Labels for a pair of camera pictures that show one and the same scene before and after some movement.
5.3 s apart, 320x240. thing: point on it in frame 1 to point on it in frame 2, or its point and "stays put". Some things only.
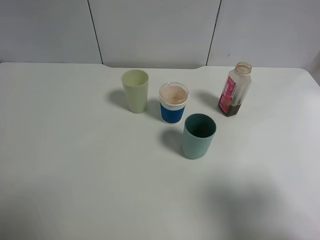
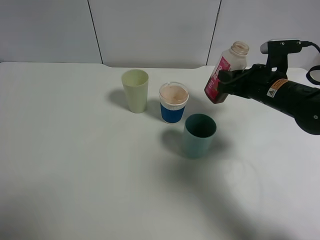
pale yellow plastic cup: x=135 y=83 stays put
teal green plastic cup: x=199 y=131 stays put
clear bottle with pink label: x=238 y=83 to x=233 y=59
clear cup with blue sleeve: x=173 y=97 stays put
